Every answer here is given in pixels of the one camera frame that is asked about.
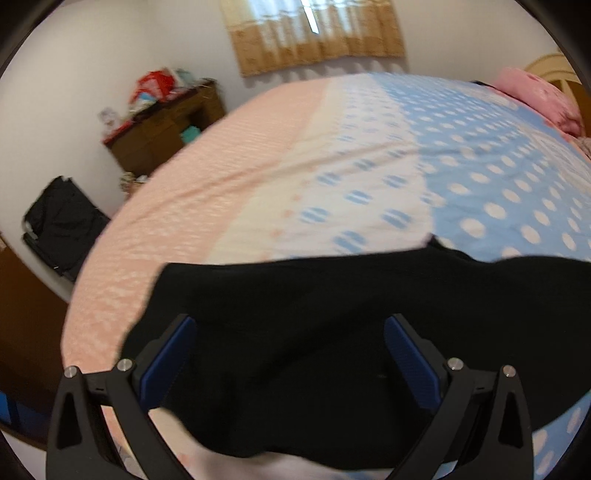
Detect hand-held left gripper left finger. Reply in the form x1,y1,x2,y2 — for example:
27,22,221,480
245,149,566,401
45,314,199,480

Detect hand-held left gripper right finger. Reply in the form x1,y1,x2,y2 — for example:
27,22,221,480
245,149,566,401
384,314,536,480

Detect black pants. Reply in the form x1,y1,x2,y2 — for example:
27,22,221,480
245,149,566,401
121,235,591,472

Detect brown wooden door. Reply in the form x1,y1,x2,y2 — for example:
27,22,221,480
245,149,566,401
0,235,70,444

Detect black bag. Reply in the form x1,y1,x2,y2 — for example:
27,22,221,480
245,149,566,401
22,175,112,283

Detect polka-dot bed sheet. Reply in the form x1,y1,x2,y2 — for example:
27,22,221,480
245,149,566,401
60,71,591,480

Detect brown wooden dresser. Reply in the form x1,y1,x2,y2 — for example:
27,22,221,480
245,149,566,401
102,79,227,178

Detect small white object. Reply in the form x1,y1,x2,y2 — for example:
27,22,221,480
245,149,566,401
99,108,123,134

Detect red bag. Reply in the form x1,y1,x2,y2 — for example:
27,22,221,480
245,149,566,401
129,69,178,109

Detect pink pillow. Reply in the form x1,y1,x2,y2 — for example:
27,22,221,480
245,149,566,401
492,67,585,137

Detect cream headboard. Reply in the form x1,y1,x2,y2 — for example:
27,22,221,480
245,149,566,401
526,53,585,86

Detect beige patterned curtain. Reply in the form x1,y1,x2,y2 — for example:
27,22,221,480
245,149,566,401
221,0,407,78

